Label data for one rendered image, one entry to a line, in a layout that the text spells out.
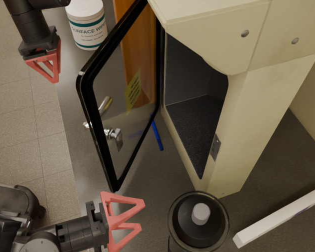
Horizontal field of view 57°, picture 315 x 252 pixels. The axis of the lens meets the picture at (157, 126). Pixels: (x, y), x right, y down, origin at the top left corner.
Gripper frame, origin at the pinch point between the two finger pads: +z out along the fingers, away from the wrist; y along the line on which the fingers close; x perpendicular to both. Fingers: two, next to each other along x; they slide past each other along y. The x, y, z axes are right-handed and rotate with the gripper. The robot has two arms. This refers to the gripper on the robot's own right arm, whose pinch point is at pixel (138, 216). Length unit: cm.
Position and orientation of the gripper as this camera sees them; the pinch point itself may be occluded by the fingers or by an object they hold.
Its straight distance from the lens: 58.8
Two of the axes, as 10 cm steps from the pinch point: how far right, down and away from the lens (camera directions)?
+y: 1.1, -6.9, -7.1
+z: 9.3, -1.8, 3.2
